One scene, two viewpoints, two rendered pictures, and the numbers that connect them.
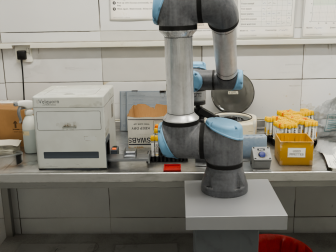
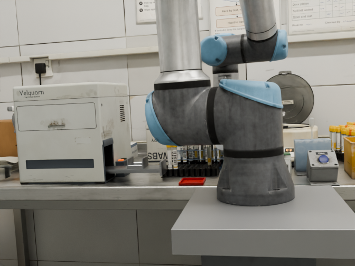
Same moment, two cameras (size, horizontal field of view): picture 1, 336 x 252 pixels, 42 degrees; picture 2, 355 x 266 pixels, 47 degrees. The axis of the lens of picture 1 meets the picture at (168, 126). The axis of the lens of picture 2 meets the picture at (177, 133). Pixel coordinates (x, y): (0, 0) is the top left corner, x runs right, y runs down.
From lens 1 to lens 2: 0.67 m
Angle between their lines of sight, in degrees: 13
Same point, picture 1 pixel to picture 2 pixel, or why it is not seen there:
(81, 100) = (71, 88)
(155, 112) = not seen: hidden behind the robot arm
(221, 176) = (245, 168)
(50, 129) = (33, 130)
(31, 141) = not seen: hidden behind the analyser
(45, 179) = (24, 195)
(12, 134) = (15, 151)
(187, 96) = (186, 39)
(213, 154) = (231, 132)
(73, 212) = (96, 255)
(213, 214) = (223, 226)
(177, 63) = not seen: outside the picture
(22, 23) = (41, 33)
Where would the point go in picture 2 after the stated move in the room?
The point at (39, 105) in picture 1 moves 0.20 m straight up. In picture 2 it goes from (20, 98) to (14, 30)
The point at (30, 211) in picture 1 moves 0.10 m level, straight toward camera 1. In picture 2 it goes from (49, 252) to (46, 260)
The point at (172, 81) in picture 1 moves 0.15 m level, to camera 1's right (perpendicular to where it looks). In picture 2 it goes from (162, 16) to (241, 9)
